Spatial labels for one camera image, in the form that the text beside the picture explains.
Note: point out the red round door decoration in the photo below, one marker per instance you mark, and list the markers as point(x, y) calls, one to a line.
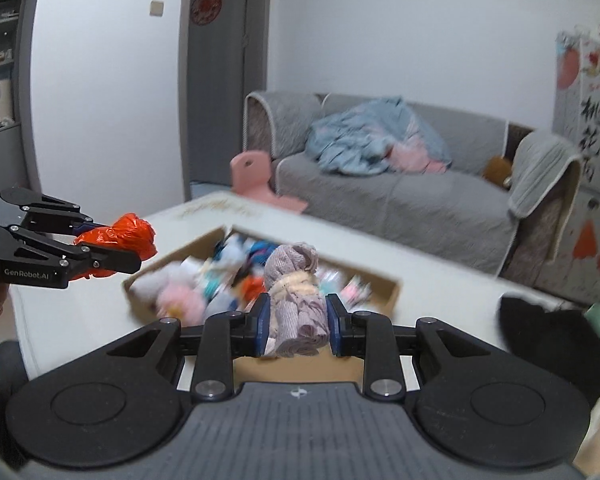
point(205, 7)

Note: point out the grey quilted armrest cover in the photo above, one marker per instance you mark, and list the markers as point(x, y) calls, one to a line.
point(540, 170)
point(285, 115)

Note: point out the pink plastic stool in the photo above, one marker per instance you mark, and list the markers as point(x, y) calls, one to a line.
point(252, 170)

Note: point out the wall light switch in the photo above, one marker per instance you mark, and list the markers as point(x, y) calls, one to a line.
point(156, 8)

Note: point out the green cup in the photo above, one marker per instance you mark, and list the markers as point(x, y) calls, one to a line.
point(597, 320)

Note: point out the light blue blanket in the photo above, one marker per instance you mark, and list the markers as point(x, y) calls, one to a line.
point(360, 135)

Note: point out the pink cloth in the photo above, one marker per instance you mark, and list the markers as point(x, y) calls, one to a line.
point(410, 157)

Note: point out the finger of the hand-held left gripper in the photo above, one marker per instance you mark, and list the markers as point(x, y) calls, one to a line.
point(50, 205)
point(40, 260)

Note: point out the cardboard box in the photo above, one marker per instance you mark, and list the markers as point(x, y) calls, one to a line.
point(385, 299)

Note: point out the blue knit sock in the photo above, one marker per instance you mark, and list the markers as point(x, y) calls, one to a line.
point(262, 250)

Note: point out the pink fluffy bundle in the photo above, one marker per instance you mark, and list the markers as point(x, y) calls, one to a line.
point(180, 302)

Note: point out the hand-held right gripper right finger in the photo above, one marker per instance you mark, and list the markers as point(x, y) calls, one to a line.
point(334, 325)

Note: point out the grey shelf unit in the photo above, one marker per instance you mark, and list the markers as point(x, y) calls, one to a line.
point(10, 25)

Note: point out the grey door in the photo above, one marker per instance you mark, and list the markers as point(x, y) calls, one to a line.
point(220, 110)

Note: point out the grey sofa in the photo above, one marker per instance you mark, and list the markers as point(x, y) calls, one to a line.
point(405, 210)

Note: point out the fridge with floral stickers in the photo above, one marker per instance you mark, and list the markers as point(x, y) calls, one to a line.
point(595, 160)

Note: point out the clear bag with teal band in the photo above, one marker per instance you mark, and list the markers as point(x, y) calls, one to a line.
point(215, 285)

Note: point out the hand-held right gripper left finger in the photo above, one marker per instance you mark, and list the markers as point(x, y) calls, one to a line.
point(262, 325)

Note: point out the brown plush toy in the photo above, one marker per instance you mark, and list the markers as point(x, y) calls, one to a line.
point(495, 170)

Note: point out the mauve cloth roll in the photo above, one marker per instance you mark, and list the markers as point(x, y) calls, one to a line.
point(295, 305)

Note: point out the black knit beanie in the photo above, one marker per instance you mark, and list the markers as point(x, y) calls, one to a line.
point(550, 340)

